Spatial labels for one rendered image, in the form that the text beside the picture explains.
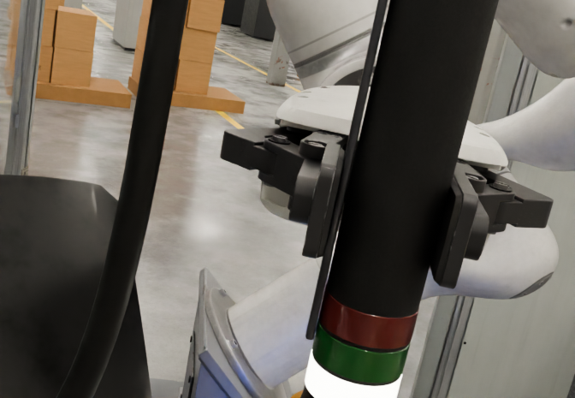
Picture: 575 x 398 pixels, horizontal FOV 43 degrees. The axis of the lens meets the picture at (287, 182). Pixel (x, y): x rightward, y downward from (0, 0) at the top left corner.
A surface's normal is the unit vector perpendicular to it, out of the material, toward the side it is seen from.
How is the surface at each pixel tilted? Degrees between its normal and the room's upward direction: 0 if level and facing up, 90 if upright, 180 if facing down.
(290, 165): 90
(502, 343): 90
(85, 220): 40
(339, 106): 6
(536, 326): 90
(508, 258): 66
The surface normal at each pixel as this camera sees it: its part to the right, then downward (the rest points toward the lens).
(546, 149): -0.62, 0.46
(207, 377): 0.11, 0.28
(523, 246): 0.05, -0.22
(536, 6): -0.50, 0.72
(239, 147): -0.61, 0.09
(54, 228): 0.62, -0.51
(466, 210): -0.11, 0.23
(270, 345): -0.05, 0.03
